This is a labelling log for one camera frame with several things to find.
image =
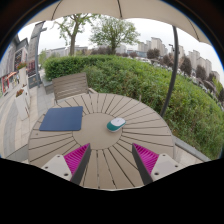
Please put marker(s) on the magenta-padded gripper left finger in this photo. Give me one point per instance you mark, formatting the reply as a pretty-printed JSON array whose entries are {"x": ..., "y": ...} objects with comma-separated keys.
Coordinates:
[{"x": 60, "y": 166}]

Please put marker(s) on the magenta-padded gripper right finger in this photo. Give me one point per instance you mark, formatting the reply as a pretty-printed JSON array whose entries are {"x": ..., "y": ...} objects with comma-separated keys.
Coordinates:
[{"x": 165, "y": 165}]

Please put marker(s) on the white and teal computer mouse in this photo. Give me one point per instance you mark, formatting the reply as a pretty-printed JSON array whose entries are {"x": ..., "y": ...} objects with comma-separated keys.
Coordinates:
[{"x": 116, "y": 124}]

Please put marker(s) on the blue rectangular mouse pad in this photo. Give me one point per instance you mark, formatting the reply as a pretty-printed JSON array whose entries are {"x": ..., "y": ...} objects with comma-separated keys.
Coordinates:
[{"x": 61, "y": 118}]

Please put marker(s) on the white planter with orange flowers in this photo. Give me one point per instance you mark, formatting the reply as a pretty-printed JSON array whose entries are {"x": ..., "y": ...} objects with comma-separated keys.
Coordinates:
[{"x": 21, "y": 104}]

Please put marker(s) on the brown slatted outdoor chair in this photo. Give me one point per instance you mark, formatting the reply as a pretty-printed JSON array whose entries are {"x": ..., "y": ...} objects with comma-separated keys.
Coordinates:
[{"x": 70, "y": 85}]

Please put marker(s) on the white planter with red flowers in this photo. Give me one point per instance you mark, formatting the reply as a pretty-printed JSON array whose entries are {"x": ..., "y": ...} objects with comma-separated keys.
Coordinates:
[{"x": 22, "y": 76}]

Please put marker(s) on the dark curved parasol pole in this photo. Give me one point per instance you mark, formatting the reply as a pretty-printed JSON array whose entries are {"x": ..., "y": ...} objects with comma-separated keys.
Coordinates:
[{"x": 174, "y": 66}]

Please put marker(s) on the grey shopfront building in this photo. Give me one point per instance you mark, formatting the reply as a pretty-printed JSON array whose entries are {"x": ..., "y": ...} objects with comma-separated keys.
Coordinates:
[{"x": 10, "y": 63}]

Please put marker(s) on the distant high-rise buildings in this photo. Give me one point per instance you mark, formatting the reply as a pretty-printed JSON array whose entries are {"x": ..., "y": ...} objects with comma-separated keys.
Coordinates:
[{"x": 156, "y": 43}]

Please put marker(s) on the tall grey pylon sign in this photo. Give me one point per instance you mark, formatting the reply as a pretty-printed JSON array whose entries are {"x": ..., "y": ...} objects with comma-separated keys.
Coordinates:
[{"x": 35, "y": 43}]

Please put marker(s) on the sparse-leaved tree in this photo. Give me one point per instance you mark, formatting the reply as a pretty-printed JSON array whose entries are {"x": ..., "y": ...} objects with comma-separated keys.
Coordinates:
[{"x": 72, "y": 40}]

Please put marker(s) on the round leafy green tree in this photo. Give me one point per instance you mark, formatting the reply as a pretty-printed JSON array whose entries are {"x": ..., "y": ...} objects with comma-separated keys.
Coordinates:
[{"x": 113, "y": 31}]

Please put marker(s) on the beige parasol canopy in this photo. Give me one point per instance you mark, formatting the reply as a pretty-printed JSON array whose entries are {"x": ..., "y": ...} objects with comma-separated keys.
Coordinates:
[{"x": 100, "y": 8}]

